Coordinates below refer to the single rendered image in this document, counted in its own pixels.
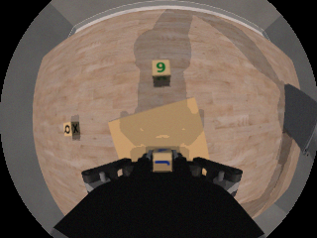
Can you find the tan flat mat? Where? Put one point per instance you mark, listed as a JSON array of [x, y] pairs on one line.
[[176, 125]]

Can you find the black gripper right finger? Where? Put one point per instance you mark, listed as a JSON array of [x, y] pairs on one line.
[[229, 178]]

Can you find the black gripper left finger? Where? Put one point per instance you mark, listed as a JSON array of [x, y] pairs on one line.
[[97, 176]]

